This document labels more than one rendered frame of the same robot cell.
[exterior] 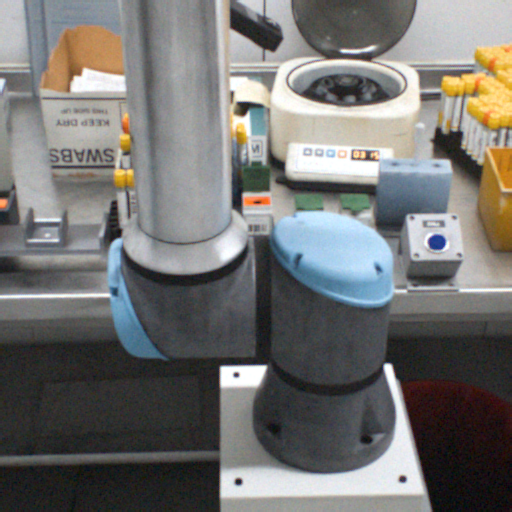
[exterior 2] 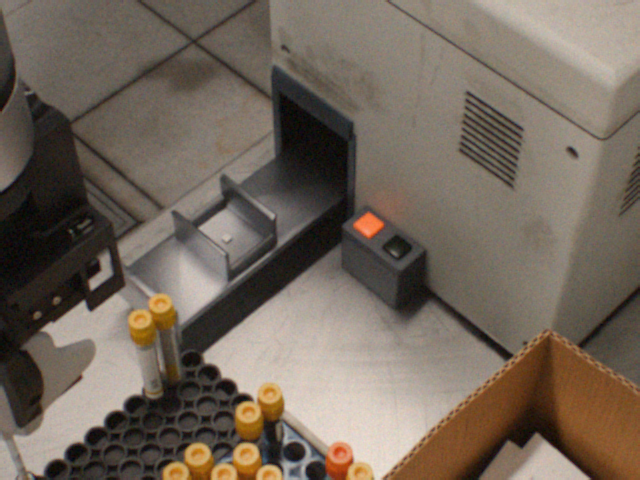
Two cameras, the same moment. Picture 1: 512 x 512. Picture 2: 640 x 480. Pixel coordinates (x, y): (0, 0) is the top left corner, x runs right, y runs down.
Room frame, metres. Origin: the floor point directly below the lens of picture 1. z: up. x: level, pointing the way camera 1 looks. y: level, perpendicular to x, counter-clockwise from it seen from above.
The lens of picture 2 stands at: (1.53, -0.06, 1.67)
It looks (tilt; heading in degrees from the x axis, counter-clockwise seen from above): 53 degrees down; 137
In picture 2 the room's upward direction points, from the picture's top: straight up
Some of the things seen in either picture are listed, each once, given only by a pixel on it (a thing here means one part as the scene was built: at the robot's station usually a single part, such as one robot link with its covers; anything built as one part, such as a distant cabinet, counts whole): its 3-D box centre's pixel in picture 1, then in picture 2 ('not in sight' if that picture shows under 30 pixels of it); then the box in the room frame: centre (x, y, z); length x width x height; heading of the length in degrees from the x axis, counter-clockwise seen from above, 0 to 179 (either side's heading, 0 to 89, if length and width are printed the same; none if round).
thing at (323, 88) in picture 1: (345, 98); not in sight; (1.42, -0.15, 0.97); 0.15 x 0.15 x 0.07
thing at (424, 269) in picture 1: (428, 239); not in sight; (1.06, -0.24, 0.92); 0.13 x 0.07 x 0.08; 2
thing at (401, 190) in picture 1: (411, 196); not in sight; (1.16, -0.23, 0.92); 0.10 x 0.07 x 0.10; 87
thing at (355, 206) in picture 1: (353, 222); not in sight; (1.11, -0.14, 0.91); 0.05 x 0.04 x 0.07; 2
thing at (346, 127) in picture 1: (343, 118); not in sight; (1.40, -0.15, 0.94); 0.30 x 0.24 x 0.12; 173
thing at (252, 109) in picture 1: (238, 116); not in sight; (1.44, 0.03, 0.92); 0.24 x 0.12 x 0.10; 2
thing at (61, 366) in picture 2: not in sight; (48, 378); (1.17, 0.08, 1.08); 0.06 x 0.03 x 0.09; 93
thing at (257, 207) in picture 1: (257, 219); not in sight; (1.10, 0.00, 0.92); 0.05 x 0.04 x 0.06; 2
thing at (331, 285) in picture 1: (323, 291); not in sight; (0.72, -0.07, 1.07); 0.13 x 0.12 x 0.14; 92
